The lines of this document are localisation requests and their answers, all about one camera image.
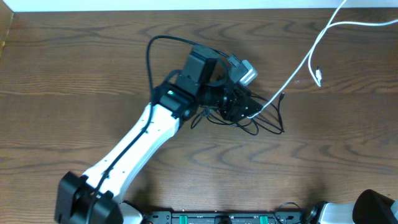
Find white USB cable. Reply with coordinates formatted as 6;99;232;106
247;0;398;119

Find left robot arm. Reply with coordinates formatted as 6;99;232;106
55;45;262;223

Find cardboard box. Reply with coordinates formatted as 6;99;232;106
0;0;14;55

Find black USB cable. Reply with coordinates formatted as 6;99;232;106
190;91;286;136

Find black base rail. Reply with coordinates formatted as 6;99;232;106
141;210;310;224

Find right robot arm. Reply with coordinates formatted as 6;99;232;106
305;189;397;224

